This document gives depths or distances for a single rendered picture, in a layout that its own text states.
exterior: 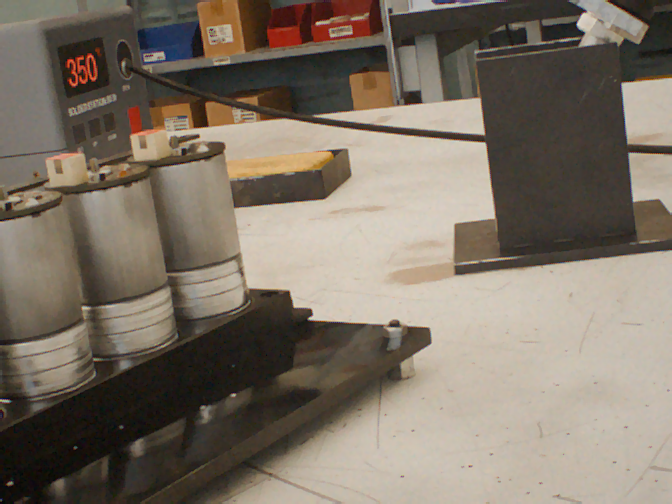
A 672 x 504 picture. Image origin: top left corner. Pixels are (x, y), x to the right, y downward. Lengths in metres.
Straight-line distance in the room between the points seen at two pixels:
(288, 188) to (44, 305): 0.30
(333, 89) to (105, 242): 4.74
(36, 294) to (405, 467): 0.09
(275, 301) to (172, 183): 0.04
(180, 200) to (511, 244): 0.14
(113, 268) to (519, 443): 0.10
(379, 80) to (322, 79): 0.57
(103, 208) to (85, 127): 0.38
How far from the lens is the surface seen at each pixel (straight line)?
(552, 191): 0.41
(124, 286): 0.29
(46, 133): 0.65
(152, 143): 0.31
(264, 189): 0.57
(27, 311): 0.28
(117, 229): 0.29
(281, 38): 4.65
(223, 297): 0.32
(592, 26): 0.42
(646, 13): 0.42
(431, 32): 2.19
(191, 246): 0.31
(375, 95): 4.51
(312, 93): 5.05
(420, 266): 0.42
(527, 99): 0.41
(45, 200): 0.28
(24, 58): 0.65
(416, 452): 0.27
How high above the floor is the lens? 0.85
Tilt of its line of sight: 13 degrees down
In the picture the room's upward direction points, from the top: 8 degrees counter-clockwise
